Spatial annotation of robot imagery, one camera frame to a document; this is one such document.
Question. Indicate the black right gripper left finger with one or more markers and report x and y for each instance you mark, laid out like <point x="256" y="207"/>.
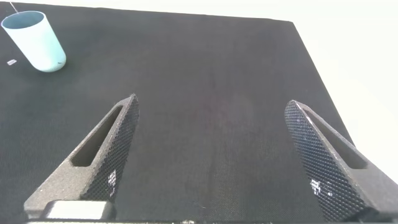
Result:
<point x="102" y="168"/>

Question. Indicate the green plastic cup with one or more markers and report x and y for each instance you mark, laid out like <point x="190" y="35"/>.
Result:
<point x="40" y="46"/>

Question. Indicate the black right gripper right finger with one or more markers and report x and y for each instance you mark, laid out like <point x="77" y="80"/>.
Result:
<point x="329" y="168"/>

